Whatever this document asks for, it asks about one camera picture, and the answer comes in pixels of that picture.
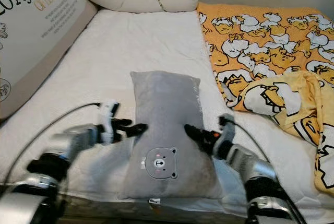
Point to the grey bear face pillow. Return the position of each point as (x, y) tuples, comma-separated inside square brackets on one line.
[(162, 109)]

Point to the yellow cartoon egg blanket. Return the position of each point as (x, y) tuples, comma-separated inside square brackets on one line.
[(266, 41)]

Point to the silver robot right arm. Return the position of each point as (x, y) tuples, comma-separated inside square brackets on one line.
[(250, 164)]

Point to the white quilted mattress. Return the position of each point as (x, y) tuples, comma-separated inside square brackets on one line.
[(135, 46)]

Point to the printed grey headboard cushion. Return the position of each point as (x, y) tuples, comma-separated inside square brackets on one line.
[(36, 41)]

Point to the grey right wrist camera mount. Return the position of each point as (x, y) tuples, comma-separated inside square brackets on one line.
[(226, 135)]

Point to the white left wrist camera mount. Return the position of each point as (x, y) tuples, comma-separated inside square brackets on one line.
[(109, 117)]

